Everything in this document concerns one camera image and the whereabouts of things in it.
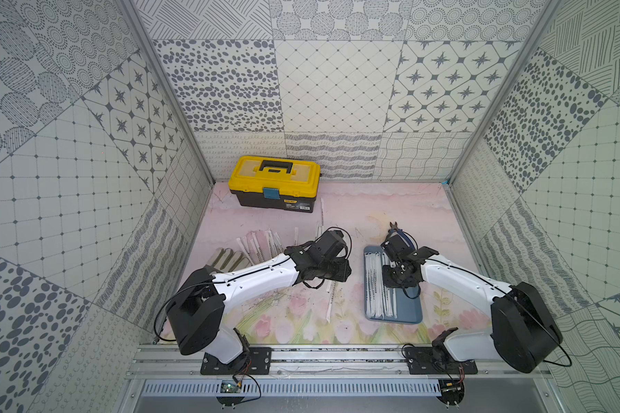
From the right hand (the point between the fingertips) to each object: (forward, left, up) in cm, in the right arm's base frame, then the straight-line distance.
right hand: (393, 283), depth 86 cm
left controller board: (-29, +50, -4) cm, 58 cm away
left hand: (+1, +15, +11) cm, 18 cm away
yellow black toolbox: (+32, +43, +17) cm, 56 cm away
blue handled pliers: (+25, -6, -3) cm, 25 cm away
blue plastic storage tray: (-6, +4, -2) cm, 8 cm away
